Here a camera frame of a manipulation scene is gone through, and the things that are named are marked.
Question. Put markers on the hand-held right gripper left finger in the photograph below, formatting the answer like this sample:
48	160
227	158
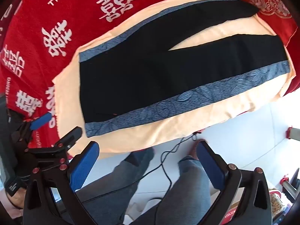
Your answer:
84	163

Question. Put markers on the red printed blanket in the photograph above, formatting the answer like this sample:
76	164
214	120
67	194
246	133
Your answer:
82	16

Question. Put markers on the metal pole with red cap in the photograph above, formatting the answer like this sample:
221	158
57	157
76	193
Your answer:
294	134
289	186

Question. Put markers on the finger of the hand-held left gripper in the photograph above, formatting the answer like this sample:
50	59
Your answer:
41	121
70	137

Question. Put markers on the person's left leg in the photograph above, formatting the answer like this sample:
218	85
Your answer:
117	187

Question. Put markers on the person's leg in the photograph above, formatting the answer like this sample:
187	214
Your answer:
117	187
187	187

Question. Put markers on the red patterned pillow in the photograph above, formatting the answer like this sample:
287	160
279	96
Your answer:
264	2

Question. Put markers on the peach cloth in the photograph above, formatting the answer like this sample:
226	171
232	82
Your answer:
211	113

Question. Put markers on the person's right leg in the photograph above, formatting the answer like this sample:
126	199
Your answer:
187	187

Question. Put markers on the black pants with blue stripes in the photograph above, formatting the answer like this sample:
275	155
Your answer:
140	75

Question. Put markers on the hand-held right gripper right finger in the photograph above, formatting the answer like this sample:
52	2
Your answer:
209	166

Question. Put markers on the clear snack jar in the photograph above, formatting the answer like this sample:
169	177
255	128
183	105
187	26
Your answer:
276	202

